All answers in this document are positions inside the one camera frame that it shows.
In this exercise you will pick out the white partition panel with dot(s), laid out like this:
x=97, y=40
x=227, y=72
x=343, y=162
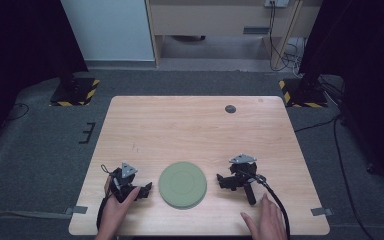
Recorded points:
x=110, y=30

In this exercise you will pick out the dark curtain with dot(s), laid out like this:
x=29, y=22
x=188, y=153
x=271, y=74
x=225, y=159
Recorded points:
x=20, y=40
x=363, y=50

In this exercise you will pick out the person's right hand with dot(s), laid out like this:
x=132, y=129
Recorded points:
x=270, y=221

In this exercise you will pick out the grey desk label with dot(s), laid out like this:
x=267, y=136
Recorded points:
x=256, y=30

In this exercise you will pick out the person's left hand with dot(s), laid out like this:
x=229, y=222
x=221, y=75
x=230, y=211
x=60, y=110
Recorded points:
x=115, y=213

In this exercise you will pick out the grey round table grommet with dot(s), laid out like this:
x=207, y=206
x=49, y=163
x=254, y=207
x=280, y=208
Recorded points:
x=230, y=109

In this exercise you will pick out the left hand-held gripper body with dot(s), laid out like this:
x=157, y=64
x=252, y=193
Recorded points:
x=121, y=186

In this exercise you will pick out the black stand base hazard striped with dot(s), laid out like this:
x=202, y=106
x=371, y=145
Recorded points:
x=75, y=93
x=305, y=95

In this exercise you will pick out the grey tape piece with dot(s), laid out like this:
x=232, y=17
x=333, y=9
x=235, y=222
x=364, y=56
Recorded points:
x=77, y=210
x=321, y=211

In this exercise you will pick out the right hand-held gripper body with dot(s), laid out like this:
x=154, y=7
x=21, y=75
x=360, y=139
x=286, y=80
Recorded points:
x=245, y=175

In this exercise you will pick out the grey power strip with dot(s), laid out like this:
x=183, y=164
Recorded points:
x=276, y=3

